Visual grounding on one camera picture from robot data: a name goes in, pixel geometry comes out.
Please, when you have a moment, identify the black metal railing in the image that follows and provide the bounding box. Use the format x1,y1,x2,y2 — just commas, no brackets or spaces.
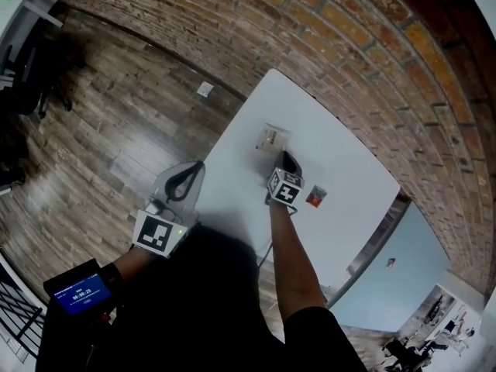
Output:
0,253,46,363

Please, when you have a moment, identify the white desk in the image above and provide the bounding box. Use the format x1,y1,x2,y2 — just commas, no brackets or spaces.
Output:
0,0,64,47

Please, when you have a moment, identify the black office chair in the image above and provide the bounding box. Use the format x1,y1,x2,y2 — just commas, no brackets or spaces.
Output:
0,36,75,120

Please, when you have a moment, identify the person's left forearm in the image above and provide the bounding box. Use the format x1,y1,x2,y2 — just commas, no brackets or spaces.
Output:
112,246,157,283

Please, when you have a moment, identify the person's right forearm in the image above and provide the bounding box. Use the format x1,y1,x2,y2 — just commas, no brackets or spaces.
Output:
268,199,327,322

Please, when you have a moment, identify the black wrist screen device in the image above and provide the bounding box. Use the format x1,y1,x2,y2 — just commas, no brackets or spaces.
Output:
43,258,123,318

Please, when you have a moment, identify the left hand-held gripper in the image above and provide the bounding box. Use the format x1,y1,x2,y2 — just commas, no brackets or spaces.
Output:
132,160,206,260

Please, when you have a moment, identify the person's black clothing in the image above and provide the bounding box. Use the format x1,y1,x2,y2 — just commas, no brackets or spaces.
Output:
34,222,370,372

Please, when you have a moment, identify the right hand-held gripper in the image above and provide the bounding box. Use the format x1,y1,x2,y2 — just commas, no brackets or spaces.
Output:
265,150,305,207

